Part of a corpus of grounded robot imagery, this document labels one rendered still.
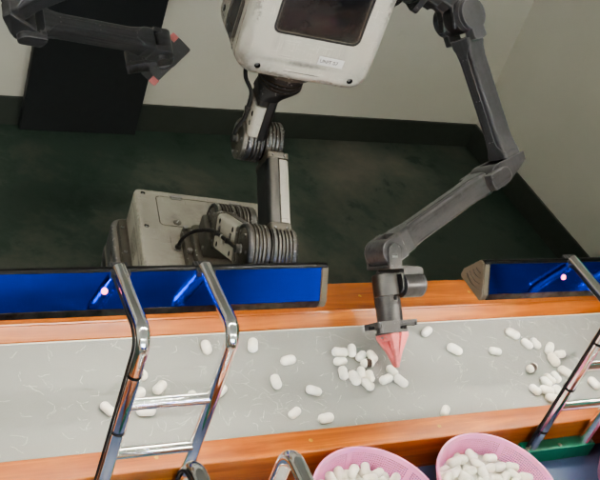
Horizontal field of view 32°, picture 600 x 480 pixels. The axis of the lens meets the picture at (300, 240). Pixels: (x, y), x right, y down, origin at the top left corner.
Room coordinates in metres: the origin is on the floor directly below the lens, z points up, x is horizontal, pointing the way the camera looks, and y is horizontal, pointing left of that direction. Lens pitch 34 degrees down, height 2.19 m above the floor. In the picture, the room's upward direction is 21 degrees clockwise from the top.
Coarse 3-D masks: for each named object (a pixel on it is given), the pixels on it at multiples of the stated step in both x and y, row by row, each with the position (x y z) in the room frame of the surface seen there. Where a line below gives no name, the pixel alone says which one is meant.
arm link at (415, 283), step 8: (392, 248) 1.92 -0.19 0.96; (400, 248) 1.94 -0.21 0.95; (392, 256) 1.91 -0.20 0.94; (400, 256) 1.93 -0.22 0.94; (368, 264) 1.94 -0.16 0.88; (392, 264) 1.90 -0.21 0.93; (400, 264) 1.92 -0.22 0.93; (408, 272) 1.94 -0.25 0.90; (416, 272) 1.96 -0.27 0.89; (408, 280) 1.92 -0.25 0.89; (416, 280) 1.94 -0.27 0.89; (424, 280) 1.95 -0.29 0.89; (408, 288) 1.91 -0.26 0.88; (416, 288) 1.93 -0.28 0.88; (424, 288) 1.94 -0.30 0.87; (400, 296) 1.91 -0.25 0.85; (408, 296) 1.92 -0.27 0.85; (416, 296) 1.94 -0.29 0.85
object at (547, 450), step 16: (576, 256) 1.88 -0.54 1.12; (576, 272) 1.84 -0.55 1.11; (592, 288) 1.80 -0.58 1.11; (592, 352) 1.74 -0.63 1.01; (576, 368) 1.74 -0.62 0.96; (592, 368) 1.76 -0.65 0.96; (576, 384) 1.74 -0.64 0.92; (560, 400) 1.74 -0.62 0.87; (576, 400) 1.79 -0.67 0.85; (592, 400) 1.81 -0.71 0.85; (544, 416) 1.75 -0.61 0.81; (592, 416) 1.84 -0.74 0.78; (544, 432) 1.74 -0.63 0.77; (592, 432) 1.83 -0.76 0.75; (528, 448) 1.74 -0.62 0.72; (544, 448) 1.76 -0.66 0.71; (560, 448) 1.78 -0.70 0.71; (576, 448) 1.81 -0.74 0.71
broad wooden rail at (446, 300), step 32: (352, 288) 2.00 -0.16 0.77; (448, 288) 2.14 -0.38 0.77; (32, 320) 1.51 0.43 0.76; (64, 320) 1.54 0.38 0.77; (96, 320) 1.58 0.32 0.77; (160, 320) 1.65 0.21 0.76; (192, 320) 1.69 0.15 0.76; (256, 320) 1.77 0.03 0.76; (288, 320) 1.81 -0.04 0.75; (320, 320) 1.85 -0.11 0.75; (352, 320) 1.90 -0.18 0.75; (448, 320) 2.05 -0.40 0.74
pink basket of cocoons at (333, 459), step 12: (336, 456) 1.46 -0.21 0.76; (348, 456) 1.48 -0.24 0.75; (360, 456) 1.50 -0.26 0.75; (372, 456) 1.51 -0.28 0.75; (384, 456) 1.51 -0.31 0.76; (396, 456) 1.51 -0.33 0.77; (324, 468) 1.43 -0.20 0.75; (348, 468) 1.48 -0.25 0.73; (360, 468) 1.49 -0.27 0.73; (372, 468) 1.50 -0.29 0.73; (384, 468) 1.51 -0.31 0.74; (396, 468) 1.51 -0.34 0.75; (408, 468) 1.50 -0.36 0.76
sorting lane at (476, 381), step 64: (512, 320) 2.15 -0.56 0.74; (576, 320) 2.25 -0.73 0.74; (0, 384) 1.35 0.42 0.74; (64, 384) 1.41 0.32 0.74; (192, 384) 1.53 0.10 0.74; (256, 384) 1.60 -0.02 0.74; (320, 384) 1.67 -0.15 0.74; (448, 384) 1.82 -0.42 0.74; (512, 384) 1.90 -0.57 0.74; (0, 448) 1.21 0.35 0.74; (64, 448) 1.26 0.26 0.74
